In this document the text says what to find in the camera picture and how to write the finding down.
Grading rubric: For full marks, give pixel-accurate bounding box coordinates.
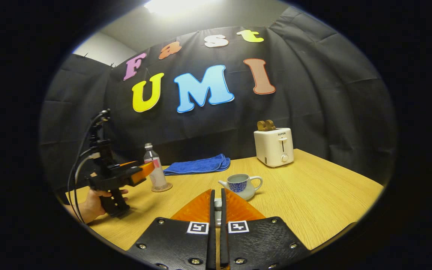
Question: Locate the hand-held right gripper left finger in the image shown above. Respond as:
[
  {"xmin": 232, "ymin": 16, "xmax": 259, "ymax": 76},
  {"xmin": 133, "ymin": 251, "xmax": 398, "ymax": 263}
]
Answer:
[{"xmin": 126, "ymin": 189, "xmax": 216, "ymax": 270}]

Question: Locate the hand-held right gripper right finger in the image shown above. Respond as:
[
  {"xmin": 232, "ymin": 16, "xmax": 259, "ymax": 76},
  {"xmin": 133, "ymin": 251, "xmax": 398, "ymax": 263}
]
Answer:
[{"xmin": 220, "ymin": 187, "xmax": 310, "ymax": 270}]

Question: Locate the clear water bottle pink label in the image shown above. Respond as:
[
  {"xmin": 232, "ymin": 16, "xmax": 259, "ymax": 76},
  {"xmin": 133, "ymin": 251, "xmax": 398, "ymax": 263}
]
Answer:
[{"xmin": 143, "ymin": 142, "xmax": 168, "ymax": 190}]

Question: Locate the round brown coaster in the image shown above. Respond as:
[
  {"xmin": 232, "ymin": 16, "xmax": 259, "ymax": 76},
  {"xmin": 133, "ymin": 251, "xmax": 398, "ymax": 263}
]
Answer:
[{"xmin": 151, "ymin": 182, "xmax": 173, "ymax": 193}]

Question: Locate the white teacup lid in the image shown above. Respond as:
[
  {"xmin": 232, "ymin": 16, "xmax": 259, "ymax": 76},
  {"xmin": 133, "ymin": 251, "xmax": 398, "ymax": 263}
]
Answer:
[{"xmin": 214, "ymin": 198, "xmax": 223, "ymax": 228}]

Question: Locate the white blue teacup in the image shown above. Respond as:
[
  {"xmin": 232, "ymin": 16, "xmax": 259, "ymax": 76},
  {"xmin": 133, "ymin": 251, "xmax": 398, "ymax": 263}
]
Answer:
[{"xmin": 218, "ymin": 173, "xmax": 263, "ymax": 201}]

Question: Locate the blue folded towel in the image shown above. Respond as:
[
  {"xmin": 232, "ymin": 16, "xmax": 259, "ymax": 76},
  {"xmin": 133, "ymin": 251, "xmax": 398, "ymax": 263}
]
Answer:
[{"xmin": 163, "ymin": 153, "xmax": 231, "ymax": 176}]

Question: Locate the white toaster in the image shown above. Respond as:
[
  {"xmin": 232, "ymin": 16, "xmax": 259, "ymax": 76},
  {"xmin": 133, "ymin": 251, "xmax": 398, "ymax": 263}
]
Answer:
[{"xmin": 253, "ymin": 127, "xmax": 294, "ymax": 168}]

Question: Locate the ceiling light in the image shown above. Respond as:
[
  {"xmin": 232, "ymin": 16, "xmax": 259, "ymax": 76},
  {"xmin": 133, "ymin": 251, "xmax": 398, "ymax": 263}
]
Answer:
[{"xmin": 143, "ymin": 0, "xmax": 216, "ymax": 15}]

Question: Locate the black backdrop cloth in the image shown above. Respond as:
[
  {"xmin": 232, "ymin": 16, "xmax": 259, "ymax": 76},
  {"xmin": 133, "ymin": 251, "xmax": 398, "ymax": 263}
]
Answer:
[{"xmin": 39, "ymin": 6, "xmax": 396, "ymax": 188}]

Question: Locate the white cable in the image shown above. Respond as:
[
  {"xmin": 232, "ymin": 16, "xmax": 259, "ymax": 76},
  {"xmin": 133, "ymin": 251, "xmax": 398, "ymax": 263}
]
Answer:
[{"xmin": 74, "ymin": 152, "xmax": 100, "ymax": 184}]

